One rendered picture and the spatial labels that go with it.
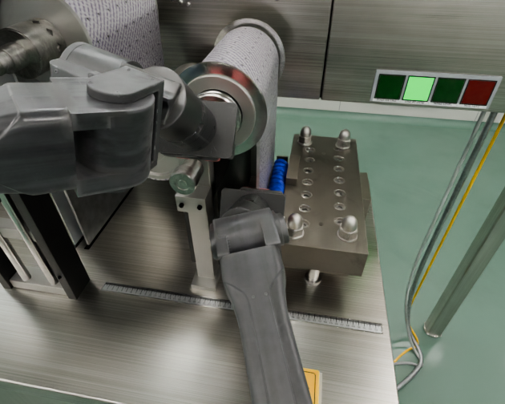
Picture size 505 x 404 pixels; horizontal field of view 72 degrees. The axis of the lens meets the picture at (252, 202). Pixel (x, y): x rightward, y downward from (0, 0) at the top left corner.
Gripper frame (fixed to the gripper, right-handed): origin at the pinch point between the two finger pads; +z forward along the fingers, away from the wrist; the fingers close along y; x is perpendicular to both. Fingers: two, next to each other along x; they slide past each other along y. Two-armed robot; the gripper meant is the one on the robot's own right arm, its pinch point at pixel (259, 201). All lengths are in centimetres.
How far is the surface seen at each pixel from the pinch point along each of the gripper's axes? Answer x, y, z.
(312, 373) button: -23.7, 12.3, -13.0
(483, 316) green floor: -64, 101, 105
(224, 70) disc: 20.1, -4.8, -13.7
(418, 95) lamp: 23.1, 30.5, 21.3
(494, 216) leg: -8, 71, 59
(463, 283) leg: -38, 73, 73
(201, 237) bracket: -7.1, -9.4, -3.7
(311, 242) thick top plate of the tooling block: -5.8, 10.2, -2.3
